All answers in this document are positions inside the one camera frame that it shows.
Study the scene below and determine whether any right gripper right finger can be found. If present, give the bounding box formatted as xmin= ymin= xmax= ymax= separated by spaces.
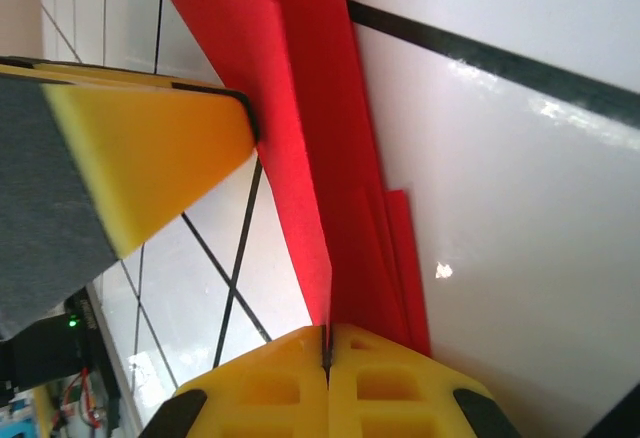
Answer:
xmin=328 ymin=323 xmax=521 ymax=438

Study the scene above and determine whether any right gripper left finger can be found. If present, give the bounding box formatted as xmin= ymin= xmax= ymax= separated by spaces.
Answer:
xmin=139 ymin=325 xmax=330 ymax=438

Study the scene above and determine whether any red cloth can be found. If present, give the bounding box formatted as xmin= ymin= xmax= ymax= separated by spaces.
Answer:
xmin=144 ymin=0 xmax=434 ymax=359

